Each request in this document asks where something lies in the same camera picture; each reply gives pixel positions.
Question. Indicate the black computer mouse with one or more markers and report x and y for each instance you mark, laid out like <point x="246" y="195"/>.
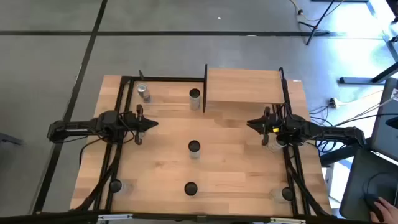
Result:
<point x="371" y="200"/>

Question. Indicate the blue print Celsius can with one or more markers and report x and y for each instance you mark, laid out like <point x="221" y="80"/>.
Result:
<point x="194" y="146"/>

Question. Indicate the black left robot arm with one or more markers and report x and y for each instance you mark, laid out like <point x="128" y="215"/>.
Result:
<point x="77" y="127"/>

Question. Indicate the black tripod stand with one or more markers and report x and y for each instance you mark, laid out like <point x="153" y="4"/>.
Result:
<point x="316" y="28"/>

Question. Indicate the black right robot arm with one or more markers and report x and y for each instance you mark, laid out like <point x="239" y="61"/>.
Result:
<point x="326" y="130"/>

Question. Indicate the blue silver Red Bull can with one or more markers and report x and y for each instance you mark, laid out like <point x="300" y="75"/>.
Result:
<point x="143" y="91"/>

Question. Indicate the grey metal foot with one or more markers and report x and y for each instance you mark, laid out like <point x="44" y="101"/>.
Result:
<point x="9" y="138"/>

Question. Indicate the grey desk leg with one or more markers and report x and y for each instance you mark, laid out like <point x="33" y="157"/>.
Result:
<point x="390" y="46"/>

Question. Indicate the silver metal bracket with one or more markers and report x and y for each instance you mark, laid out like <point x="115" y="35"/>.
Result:
<point x="115" y="217"/>
<point x="287" y="221"/>

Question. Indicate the white yellow Celsius can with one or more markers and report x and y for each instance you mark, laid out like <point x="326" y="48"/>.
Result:
<point x="194" y="102"/>

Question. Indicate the white power strip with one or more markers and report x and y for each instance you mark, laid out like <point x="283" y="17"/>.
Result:
<point x="333" y="102"/>

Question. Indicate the person's hand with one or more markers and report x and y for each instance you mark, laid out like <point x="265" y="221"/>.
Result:
<point x="387" y="211"/>

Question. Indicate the black desk leg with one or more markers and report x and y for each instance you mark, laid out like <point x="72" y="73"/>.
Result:
<point x="335" y="158"/>

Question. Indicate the wooden shelf with black legs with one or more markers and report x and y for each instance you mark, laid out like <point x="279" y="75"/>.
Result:
<point x="245" y="85"/>

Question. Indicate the dark grey desk surface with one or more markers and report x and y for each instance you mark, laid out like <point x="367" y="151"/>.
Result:
<point x="357" y="186"/>

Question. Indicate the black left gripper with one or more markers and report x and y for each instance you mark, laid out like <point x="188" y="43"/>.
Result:
<point x="139" y="112"/>

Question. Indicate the black metal table frame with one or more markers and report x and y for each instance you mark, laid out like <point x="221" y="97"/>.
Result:
<point x="174" y="79"/>

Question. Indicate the black desk base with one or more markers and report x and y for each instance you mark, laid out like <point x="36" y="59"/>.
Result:
<point x="354" y="80"/>

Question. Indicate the orange print Celsius can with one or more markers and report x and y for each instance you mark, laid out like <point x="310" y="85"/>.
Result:
<point x="190" y="188"/>

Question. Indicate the grey laptop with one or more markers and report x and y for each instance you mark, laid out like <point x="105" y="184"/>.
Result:
<point x="385" y="133"/>

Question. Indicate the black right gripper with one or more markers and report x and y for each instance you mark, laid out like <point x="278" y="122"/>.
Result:
<point x="266" y="124"/>

